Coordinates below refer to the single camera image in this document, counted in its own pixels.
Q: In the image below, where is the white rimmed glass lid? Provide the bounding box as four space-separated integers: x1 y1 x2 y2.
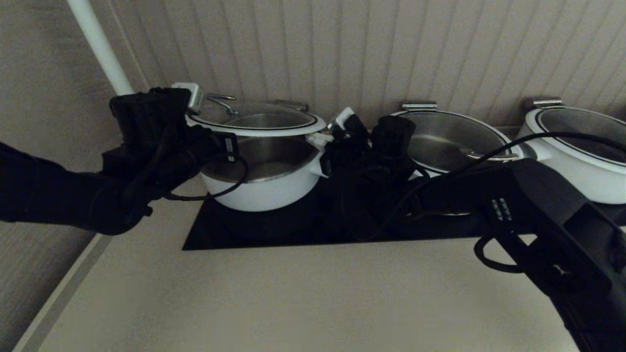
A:
391 110 524 174
527 107 626 173
187 93 327 137

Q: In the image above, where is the white metal pole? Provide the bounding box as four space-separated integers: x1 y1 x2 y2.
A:
66 0 135 96

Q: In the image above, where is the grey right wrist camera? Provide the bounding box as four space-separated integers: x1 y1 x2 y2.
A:
332 107 356 132

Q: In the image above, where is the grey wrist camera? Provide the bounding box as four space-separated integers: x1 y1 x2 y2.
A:
332 107 356 132
171 82 205 115

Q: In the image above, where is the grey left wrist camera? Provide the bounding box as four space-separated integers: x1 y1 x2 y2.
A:
171 82 205 115

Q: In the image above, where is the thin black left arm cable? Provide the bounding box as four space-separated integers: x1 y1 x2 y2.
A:
164 152 249 202

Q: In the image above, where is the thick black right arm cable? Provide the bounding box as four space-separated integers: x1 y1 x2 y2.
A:
474 235 526 274

